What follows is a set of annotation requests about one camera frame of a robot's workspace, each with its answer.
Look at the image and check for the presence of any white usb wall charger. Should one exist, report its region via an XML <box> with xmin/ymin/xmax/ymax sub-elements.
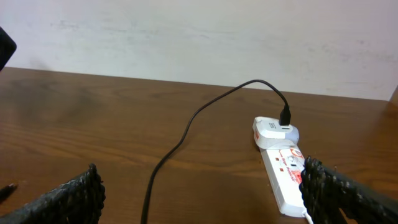
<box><xmin>252</xmin><ymin>116</ymin><xmax>300</xmax><ymax>150</ymax></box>

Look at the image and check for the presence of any white power strip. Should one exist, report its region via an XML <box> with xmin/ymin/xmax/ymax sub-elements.
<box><xmin>261</xmin><ymin>146</ymin><xmax>307</xmax><ymax>218</ymax></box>

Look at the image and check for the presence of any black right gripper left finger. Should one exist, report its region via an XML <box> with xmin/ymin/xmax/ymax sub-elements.
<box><xmin>1</xmin><ymin>164</ymin><xmax>106</xmax><ymax>224</ymax></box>

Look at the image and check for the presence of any black usb charging cable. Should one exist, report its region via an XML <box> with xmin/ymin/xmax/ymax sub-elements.
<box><xmin>140</xmin><ymin>79</ymin><xmax>292</xmax><ymax>224</ymax></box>

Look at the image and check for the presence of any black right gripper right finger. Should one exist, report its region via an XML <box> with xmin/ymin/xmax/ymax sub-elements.
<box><xmin>299</xmin><ymin>156</ymin><xmax>397</xmax><ymax>224</ymax></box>

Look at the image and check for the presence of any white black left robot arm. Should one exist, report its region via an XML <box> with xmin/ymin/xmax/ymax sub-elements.
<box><xmin>0</xmin><ymin>27</ymin><xmax>17</xmax><ymax>70</ymax></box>

